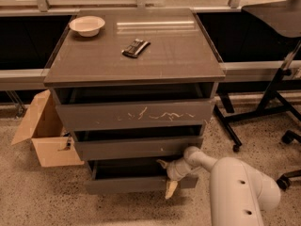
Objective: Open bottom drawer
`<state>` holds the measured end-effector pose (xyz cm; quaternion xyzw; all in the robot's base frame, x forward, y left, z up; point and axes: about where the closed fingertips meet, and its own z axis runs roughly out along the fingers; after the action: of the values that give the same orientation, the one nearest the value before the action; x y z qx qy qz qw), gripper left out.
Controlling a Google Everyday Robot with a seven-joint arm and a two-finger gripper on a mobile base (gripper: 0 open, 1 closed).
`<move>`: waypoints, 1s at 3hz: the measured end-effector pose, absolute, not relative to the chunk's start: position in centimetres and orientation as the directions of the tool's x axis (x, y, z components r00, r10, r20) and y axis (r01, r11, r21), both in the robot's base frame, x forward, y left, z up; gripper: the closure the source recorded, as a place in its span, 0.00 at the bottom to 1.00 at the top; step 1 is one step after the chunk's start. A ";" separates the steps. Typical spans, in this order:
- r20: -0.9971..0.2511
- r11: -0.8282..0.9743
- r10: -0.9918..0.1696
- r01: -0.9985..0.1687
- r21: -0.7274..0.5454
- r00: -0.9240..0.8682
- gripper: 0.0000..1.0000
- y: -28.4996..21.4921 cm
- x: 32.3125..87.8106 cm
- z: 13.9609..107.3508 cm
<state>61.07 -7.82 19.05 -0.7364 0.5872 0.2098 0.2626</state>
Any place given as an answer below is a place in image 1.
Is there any grey drawer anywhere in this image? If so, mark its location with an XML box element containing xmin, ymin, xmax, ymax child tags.
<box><xmin>56</xmin><ymin>99</ymin><xmax>214</xmax><ymax>131</ymax></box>
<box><xmin>74</xmin><ymin>136</ymin><xmax>203</xmax><ymax>161</ymax></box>
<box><xmin>84</xmin><ymin>157</ymin><xmax>199</xmax><ymax>196</ymax></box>

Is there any black office chair base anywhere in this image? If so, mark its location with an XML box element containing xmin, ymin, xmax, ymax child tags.
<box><xmin>276</xmin><ymin>129</ymin><xmax>301</xmax><ymax>192</ymax></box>

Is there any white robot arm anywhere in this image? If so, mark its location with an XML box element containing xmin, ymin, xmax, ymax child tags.
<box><xmin>158</xmin><ymin>146</ymin><xmax>281</xmax><ymax>226</ymax></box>

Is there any white bowl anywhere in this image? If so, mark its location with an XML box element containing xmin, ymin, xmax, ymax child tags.
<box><xmin>69</xmin><ymin>16</ymin><xmax>105</xmax><ymax>38</ymax></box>

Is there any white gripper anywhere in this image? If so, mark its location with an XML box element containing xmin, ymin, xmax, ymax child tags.
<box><xmin>157</xmin><ymin>157</ymin><xmax>199</xmax><ymax>200</ymax></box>

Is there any black snack bar wrapper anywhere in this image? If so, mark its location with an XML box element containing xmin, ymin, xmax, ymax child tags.
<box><xmin>121</xmin><ymin>39</ymin><xmax>151</xmax><ymax>58</ymax></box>

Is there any grey bottom drawer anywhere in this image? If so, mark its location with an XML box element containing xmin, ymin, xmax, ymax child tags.
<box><xmin>84</xmin><ymin>157</ymin><xmax>199</xmax><ymax>196</ymax></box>

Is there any black rolling standing desk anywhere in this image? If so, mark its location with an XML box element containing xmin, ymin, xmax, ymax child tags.
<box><xmin>214</xmin><ymin>0</ymin><xmax>301</xmax><ymax>153</ymax></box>

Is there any grey middle drawer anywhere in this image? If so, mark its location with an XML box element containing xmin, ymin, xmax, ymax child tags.
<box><xmin>74</xmin><ymin>136</ymin><xmax>203</xmax><ymax>161</ymax></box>

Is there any open cardboard box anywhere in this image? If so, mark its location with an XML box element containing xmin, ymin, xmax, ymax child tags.
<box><xmin>11</xmin><ymin>90</ymin><xmax>84</xmax><ymax>168</ymax></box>

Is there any grey drawer cabinet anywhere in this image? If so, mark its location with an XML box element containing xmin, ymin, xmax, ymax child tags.
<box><xmin>43</xmin><ymin>8</ymin><xmax>227</xmax><ymax>162</ymax></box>

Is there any grey top drawer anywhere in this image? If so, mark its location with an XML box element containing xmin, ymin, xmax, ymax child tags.
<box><xmin>56</xmin><ymin>99</ymin><xmax>214</xmax><ymax>131</ymax></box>

